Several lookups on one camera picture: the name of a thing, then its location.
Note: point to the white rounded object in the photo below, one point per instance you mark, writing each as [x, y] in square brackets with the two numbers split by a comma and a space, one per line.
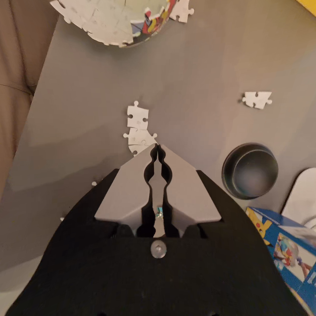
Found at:
[301, 195]

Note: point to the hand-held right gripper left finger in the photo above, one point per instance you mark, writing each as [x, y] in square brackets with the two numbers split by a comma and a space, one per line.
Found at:
[121, 195]

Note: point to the white loose puzzle piece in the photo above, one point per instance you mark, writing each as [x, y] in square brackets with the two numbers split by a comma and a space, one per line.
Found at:
[256, 100]

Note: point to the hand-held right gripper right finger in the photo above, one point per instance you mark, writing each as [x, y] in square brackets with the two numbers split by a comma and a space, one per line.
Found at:
[195, 195]

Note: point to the yellow plastic bin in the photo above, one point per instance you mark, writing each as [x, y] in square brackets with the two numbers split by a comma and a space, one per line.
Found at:
[308, 5]

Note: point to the partly built puzzle ball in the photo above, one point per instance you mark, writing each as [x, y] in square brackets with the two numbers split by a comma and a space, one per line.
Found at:
[106, 22]

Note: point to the black round ball stand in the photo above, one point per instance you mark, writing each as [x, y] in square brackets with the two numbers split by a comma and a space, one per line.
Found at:
[250, 172]

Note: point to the joined white puzzle pieces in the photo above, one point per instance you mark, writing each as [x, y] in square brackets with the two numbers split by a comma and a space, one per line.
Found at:
[139, 139]

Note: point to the colourful puzzle piece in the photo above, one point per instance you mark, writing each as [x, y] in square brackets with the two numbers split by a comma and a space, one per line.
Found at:
[158, 214]

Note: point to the blue puzzle box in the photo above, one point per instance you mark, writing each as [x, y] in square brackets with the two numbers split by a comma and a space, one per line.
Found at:
[291, 251]

